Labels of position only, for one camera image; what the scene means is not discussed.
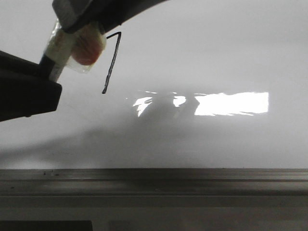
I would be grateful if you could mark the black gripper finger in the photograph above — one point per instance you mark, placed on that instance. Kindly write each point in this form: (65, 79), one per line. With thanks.
(26, 88)
(110, 13)

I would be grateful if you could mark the black and white whiteboard marker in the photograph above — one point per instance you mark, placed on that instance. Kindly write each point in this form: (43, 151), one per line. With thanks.
(77, 40)

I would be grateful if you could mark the white whiteboard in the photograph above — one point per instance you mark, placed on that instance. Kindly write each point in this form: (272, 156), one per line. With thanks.
(196, 84)

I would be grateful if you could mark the grey aluminium whiteboard frame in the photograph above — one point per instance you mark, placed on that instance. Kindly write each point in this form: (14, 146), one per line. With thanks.
(154, 200)

